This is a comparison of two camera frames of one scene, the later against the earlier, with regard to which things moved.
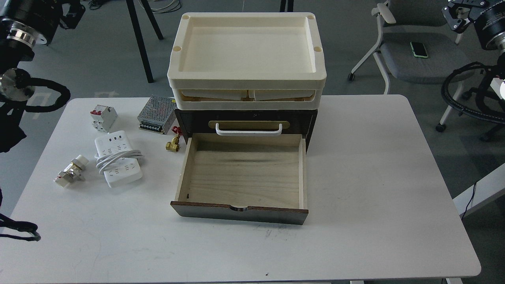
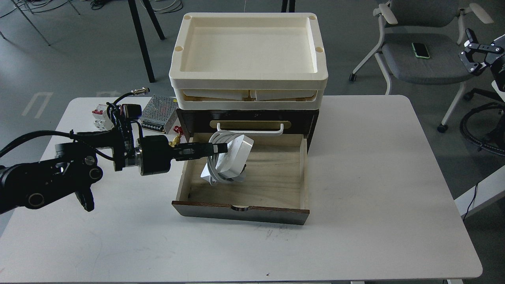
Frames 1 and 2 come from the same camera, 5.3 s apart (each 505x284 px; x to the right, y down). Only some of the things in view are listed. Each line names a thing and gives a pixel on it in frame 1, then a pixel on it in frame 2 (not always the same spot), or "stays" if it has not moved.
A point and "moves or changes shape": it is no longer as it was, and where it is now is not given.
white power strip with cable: (120, 164) moves or changes shape
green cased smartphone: (419, 49) stays
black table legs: (156, 28) stays
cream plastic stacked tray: (247, 61) stays
